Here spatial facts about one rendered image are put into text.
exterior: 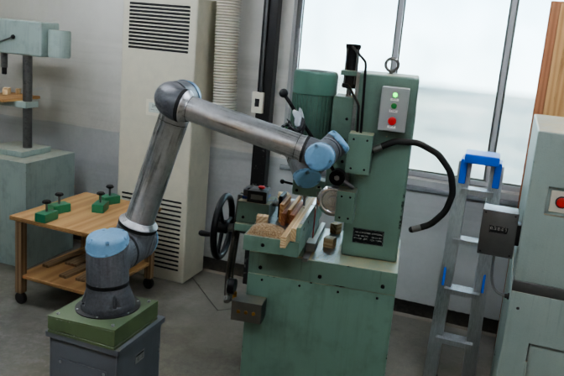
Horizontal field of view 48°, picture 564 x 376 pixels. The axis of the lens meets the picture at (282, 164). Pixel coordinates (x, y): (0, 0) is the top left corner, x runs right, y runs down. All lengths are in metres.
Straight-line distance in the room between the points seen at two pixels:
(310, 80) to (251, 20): 1.65
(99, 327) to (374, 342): 1.02
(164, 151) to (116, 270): 0.45
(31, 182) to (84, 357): 2.13
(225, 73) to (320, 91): 1.54
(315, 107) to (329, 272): 0.64
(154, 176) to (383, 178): 0.86
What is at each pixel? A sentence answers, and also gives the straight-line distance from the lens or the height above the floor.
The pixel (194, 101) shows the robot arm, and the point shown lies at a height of 1.40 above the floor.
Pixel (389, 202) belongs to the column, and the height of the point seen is 1.04.
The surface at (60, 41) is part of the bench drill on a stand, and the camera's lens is 4.26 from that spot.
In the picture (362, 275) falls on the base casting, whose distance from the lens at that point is 2.44.
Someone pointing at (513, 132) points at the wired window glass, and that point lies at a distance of 3.82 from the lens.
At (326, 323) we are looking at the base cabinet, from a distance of 2.54.
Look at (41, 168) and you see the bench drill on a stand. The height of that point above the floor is 0.65.
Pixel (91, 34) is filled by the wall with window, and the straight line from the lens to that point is 4.65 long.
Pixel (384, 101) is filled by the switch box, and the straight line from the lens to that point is 2.34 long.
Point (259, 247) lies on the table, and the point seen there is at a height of 0.86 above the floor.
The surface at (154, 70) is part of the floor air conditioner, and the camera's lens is 4.02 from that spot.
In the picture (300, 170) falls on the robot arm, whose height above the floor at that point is 1.19.
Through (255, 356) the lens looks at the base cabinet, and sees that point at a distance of 2.66.
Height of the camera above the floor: 1.64
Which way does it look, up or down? 12 degrees down
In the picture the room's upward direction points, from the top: 5 degrees clockwise
